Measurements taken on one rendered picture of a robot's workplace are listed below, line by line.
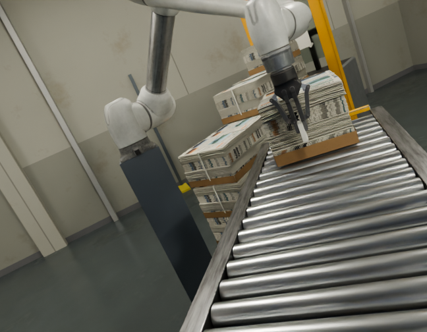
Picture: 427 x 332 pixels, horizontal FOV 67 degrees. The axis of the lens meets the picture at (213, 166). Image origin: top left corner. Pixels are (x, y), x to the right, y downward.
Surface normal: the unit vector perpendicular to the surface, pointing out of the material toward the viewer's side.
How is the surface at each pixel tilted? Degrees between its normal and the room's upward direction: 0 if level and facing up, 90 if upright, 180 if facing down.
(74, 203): 90
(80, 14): 90
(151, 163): 90
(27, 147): 90
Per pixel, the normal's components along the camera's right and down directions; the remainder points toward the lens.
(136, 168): 0.27, 0.15
